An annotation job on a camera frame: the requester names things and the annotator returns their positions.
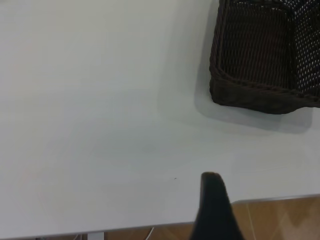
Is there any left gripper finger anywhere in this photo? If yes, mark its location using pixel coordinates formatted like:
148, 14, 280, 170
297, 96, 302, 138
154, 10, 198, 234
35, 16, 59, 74
188, 171, 246, 240

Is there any black wicker basket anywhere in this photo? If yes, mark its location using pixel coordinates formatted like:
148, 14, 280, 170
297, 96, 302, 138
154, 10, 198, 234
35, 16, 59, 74
208, 0, 320, 115

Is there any white table leg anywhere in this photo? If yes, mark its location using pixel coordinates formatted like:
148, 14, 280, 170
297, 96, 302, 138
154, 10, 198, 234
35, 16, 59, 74
86, 231, 105, 240

